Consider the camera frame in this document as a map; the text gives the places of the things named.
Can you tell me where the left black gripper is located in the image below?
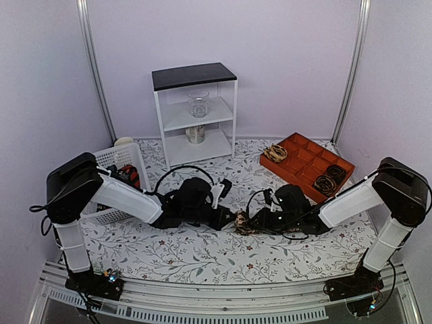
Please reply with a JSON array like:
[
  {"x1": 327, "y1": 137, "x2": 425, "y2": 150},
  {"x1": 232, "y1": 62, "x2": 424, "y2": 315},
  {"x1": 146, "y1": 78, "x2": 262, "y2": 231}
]
[{"x1": 183, "y1": 204, "x2": 236, "y2": 231}]

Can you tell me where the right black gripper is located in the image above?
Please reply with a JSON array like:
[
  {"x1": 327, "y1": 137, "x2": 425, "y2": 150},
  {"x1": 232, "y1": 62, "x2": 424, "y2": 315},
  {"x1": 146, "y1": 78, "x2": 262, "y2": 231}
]
[{"x1": 247, "y1": 207, "x2": 301, "y2": 235}]

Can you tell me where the cream floral paisley tie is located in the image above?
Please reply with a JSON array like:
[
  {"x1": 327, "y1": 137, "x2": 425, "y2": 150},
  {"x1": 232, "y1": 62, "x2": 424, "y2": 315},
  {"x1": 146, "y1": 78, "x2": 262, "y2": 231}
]
[{"x1": 234, "y1": 211, "x2": 259, "y2": 236}]

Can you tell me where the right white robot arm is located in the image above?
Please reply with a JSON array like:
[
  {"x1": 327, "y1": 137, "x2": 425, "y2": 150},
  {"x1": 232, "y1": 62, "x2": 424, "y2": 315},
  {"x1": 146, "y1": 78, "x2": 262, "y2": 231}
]
[{"x1": 247, "y1": 157, "x2": 431, "y2": 294}]

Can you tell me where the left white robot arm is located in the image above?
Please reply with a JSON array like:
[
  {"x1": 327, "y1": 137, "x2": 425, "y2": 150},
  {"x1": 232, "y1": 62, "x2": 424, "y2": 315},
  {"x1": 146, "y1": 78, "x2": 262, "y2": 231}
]
[{"x1": 29, "y1": 153, "x2": 236, "y2": 293}]

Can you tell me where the orange divided organizer tray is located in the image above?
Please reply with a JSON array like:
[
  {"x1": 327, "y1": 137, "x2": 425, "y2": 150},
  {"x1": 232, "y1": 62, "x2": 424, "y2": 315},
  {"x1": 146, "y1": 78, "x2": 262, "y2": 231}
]
[{"x1": 259, "y1": 132, "x2": 355, "y2": 203}]

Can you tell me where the rolled beige striped tie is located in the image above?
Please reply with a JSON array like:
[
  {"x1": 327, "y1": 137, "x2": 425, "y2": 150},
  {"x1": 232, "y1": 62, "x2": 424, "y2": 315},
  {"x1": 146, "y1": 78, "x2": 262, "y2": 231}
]
[{"x1": 264, "y1": 144, "x2": 288, "y2": 163}]

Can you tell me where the red black striped tie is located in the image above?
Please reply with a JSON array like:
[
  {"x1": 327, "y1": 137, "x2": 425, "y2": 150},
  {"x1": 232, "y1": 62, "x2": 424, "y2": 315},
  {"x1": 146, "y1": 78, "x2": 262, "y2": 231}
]
[{"x1": 116, "y1": 165, "x2": 141, "y2": 189}]

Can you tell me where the white perforated plastic basket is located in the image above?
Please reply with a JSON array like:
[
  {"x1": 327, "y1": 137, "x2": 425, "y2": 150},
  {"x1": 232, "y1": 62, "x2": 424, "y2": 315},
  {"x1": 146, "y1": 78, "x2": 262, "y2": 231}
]
[{"x1": 81, "y1": 142, "x2": 151, "y2": 225}]

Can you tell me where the cream mug behind basket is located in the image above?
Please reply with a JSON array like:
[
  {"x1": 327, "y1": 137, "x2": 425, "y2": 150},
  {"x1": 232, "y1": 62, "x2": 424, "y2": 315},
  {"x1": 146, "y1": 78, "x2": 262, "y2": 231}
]
[{"x1": 113, "y1": 136, "x2": 134, "y2": 147}]

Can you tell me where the white shelf with black top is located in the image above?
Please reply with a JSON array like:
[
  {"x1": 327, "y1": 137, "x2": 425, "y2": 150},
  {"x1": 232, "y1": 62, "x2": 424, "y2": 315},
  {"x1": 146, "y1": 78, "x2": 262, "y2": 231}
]
[{"x1": 151, "y1": 62, "x2": 238, "y2": 168}]

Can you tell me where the clear drinking glass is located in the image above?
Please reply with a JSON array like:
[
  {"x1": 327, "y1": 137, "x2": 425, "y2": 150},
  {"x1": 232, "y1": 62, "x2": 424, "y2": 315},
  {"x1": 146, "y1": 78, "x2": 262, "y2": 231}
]
[{"x1": 188, "y1": 89, "x2": 210, "y2": 118}]

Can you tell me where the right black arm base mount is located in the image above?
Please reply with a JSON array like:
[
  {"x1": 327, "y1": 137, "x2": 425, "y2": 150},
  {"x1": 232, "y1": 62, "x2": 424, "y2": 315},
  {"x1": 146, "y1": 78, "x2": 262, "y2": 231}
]
[{"x1": 323, "y1": 270, "x2": 396, "y2": 319}]

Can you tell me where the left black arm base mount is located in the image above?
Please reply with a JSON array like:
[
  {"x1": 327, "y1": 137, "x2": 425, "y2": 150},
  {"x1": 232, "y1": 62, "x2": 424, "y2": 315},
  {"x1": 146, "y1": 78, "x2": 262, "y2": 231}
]
[{"x1": 65, "y1": 268, "x2": 124, "y2": 301}]

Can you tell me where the right aluminium corner post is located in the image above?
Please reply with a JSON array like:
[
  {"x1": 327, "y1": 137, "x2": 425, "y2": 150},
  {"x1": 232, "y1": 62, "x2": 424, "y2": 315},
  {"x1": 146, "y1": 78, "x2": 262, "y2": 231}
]
[{"x1": 331, "y1": 0, "x2": 371, "y2": 146}]

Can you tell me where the aluminium corner post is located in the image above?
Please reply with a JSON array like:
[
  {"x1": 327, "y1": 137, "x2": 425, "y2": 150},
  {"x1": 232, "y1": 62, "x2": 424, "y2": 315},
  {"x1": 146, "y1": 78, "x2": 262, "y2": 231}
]
[
  {"x1": 76, "y1": 0, "x2": 117, "y2": 143},
  {"x1": 331, "y1": 0, "x2": 371, "y2": 146}
]

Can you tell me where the left aluminium corner post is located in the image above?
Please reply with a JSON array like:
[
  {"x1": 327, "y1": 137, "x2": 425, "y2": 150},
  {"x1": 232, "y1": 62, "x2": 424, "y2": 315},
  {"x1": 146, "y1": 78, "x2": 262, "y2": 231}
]
[{"x1": 76, "y1": 0, "x2": 117, "y2": 143}]

